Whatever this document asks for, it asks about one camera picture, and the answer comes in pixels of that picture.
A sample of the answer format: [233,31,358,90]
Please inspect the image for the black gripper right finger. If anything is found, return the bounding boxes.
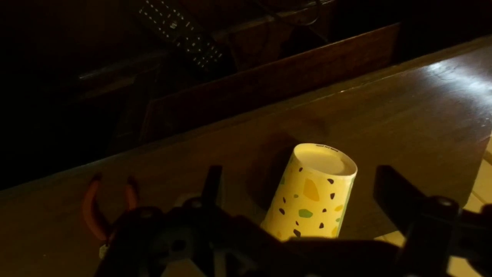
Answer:
[372,165,492,277]

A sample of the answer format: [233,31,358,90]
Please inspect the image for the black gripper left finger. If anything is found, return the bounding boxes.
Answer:
[93,165,278,277]

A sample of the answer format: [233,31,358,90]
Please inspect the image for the spotted paper cup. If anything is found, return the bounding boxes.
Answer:
[258,142,359,244]

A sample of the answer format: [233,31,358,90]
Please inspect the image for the white paper sheet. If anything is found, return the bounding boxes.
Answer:
[375,134,492,277]

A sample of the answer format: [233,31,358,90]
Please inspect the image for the dark wooden secretary desk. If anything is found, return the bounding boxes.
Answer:
[0,36,492,277]

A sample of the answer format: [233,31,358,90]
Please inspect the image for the black dotted remote control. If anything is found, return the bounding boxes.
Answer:
[133,0,227,74]

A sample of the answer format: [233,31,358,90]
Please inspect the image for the red handled pliers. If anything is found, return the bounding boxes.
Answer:
[81,171,143,259]

